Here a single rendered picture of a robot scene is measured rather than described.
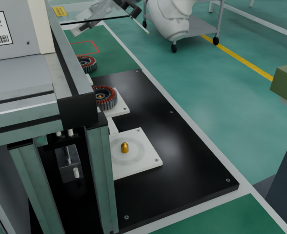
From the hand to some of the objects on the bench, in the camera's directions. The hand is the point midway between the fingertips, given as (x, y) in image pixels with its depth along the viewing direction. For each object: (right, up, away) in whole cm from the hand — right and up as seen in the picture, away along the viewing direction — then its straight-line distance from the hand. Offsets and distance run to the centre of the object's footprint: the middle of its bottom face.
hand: (76, 25), depth 104 cm
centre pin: (+21, -44, -33) cm, 59 cm away
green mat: (-30, -9, +18) cm, 36 cm away
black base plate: (+15, -40, -22) cm, 48 cm away
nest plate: (+12, -32, -14) cm, 36 cm away
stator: (+12, -30, -15) cm, 36 cm away
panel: (-7, -44, -31) cm, 54 cm away
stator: (0, -14, +11) cm, 18 cm away
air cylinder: (+7, -48, -36) cm, 61 cm away
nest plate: (+21, -45, -32) cm, 59 cm away
